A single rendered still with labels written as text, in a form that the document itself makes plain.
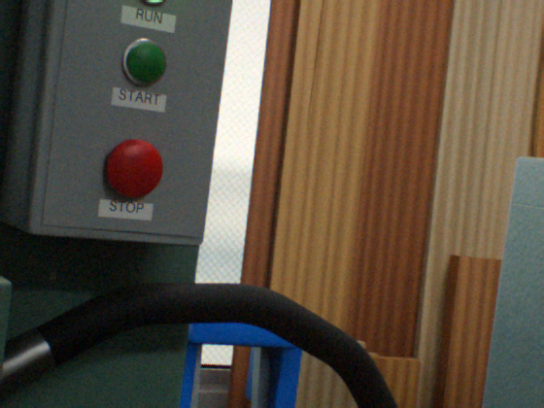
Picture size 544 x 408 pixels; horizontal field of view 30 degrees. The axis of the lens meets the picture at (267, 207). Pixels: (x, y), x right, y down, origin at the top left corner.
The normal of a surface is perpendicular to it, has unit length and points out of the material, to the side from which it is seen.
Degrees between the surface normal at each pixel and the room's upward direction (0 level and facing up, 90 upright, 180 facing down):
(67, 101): 90
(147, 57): 87
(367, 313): 87
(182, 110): 90
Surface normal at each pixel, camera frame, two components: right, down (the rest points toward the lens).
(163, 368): 0.50, 0.11
